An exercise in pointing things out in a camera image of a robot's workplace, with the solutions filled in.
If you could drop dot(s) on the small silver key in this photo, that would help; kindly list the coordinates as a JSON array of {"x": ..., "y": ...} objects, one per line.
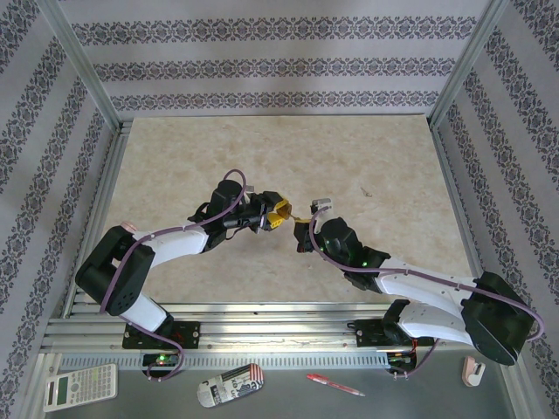
[
  {"x": 297, "y": 217},
  {"x": 366, "y": 190}
]

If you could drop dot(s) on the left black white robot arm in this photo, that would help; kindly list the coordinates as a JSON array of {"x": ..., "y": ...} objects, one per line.
[{"x": 174, "y": 244}]

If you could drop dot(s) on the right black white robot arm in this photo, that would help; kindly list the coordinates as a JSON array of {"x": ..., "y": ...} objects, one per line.
[{"x": 428, "y": 283}]

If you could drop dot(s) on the pink cylindrical plastic object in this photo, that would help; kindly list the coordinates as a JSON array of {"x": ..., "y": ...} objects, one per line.
[{"x": 129, "y": 225}]

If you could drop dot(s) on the red pen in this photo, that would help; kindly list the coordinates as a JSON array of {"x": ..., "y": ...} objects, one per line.
[{"x": 332, "y": 384}]

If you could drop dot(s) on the printed pencil case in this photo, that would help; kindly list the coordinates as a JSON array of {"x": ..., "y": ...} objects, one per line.
[{"x": 229, "y": 386}]

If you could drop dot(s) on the pink white correction tape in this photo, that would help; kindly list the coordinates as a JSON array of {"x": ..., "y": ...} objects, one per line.
[{"x": 471, "y": 371}]

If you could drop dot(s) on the white scientific calculator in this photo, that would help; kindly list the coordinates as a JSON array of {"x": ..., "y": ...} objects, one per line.
[{"x": 80, "y": 388}]

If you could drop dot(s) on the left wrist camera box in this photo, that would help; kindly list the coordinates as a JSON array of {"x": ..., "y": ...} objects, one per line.
[{"x": 250, "y": 189}]

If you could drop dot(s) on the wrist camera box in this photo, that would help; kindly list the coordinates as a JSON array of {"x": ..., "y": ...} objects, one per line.
[
  {"x": 250, "y": 189},
  {"x": 322, "y": 203}
]

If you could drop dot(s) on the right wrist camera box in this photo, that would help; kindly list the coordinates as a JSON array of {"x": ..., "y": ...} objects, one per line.
[{"x": 322, "y": 203}]

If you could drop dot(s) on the aluminium rail beam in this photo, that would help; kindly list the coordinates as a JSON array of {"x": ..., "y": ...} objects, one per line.
[{"x": 279, "y": 331}]

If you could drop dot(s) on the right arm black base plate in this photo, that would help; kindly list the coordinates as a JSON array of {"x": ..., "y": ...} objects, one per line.
[{"x": 369, "y": 334}]

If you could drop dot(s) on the aluminium side rail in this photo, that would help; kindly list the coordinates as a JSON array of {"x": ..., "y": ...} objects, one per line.
[
  {"x": 454, "y": 192},
  {"x": 105, "y": 192}
]

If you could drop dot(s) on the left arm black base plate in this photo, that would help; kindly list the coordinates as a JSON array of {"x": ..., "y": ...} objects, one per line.
[{"x": 190, "y": 334}]

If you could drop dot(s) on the aluminium frame post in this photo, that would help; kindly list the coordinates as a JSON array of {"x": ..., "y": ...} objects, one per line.
[
  {"x": 469, "y": 57},
  {"x": 78, "y": 57}
]

